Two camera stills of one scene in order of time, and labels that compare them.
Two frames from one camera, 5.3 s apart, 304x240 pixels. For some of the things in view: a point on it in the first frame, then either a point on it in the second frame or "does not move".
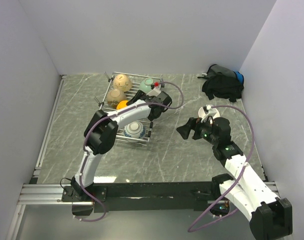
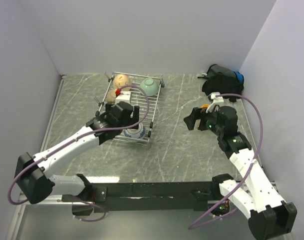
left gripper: (138, 96) to (132, 120)
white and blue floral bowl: (135, 129) does not move
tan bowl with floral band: (114, 96) does not move
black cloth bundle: (223, 82) does not move
